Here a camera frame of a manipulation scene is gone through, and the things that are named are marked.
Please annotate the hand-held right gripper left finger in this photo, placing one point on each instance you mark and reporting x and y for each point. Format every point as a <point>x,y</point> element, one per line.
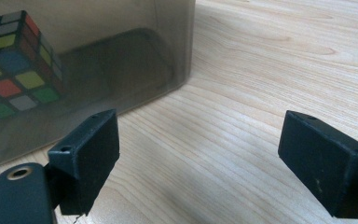
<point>88,163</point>

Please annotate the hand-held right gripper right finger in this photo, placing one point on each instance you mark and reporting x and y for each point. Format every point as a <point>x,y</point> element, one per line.
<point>321,169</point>

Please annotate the translucent grey plastic container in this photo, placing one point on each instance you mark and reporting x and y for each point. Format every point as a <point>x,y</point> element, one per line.
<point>121,62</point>

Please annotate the multicoloured puzzle cube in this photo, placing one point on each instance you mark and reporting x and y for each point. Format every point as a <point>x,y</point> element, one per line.
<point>18,68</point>

